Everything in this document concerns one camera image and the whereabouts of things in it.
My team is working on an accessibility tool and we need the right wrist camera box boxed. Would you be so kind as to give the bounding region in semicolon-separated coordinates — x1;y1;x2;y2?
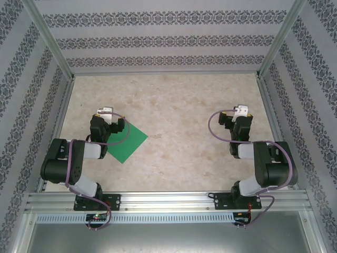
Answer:
233;104;250;122

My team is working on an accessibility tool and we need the aluminium frame post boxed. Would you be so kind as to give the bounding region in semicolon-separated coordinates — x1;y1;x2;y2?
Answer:
256;0;309;77
20;0;75;80

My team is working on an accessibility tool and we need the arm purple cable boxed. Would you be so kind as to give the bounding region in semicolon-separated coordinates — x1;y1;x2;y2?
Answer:
207;109;294;229
64;112;131;231

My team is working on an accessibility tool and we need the aluminium frame strut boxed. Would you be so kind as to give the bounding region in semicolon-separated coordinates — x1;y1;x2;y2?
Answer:
12;212;37;253
300;210;328;253

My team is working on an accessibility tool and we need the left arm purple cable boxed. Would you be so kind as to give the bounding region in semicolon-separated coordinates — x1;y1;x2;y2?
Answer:
64;112;131;231

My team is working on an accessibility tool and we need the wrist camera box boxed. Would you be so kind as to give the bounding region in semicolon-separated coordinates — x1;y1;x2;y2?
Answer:
96;106;115;124
233;104;250;122

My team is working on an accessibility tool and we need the green paper sheet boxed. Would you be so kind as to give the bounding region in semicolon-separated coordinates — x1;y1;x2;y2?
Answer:
106;121;149;164

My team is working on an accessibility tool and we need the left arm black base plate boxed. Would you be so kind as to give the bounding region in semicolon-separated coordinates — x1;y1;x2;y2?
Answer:
73;193;122;211

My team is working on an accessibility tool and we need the grey metal sheet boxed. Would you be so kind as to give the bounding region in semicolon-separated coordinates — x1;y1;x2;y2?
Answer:
26;221;313;253

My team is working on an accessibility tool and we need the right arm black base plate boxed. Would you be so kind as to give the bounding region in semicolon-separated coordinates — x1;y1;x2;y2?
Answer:
213;192;263;211

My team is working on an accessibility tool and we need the aluminium mounting rail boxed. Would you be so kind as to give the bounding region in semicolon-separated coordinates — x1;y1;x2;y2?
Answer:
25;191;313;213

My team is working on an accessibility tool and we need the aluminium side rail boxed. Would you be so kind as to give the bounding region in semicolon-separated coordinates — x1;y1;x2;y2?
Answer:
36;76;76;192
256;75;300;191

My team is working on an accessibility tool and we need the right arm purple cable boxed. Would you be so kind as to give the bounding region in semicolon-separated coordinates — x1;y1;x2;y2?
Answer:
207;109;294;229

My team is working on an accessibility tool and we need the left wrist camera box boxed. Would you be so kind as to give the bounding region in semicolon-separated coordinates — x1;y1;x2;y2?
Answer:
96;106;115;124

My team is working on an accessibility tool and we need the aluminium back rail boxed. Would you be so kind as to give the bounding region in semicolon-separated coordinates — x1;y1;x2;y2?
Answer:
70;69;261;77

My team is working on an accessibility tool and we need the slotted grey cable duct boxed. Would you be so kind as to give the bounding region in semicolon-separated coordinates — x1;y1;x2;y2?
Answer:
35;212;235;223

